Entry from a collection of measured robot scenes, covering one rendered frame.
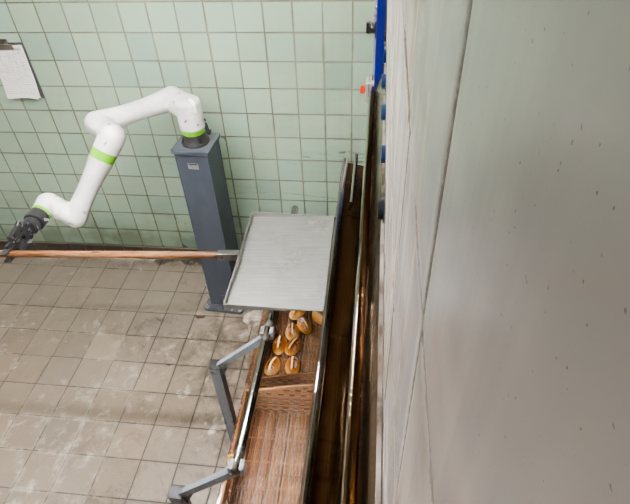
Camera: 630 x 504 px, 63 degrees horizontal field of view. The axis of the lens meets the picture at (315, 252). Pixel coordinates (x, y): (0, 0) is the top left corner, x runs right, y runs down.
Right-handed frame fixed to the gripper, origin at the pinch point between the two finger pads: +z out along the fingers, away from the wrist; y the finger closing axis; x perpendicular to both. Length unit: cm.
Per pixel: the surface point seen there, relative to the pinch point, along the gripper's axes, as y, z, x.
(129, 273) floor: 114, -105, 25
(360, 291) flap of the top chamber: -53, 71, -152
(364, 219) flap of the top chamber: -53, 45, -152
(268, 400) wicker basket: 51, 34, -110
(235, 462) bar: 1, 84, -117
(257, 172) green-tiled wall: 42, -123, -78
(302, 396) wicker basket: 48, 33, -125
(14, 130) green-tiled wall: 9, -125, 74
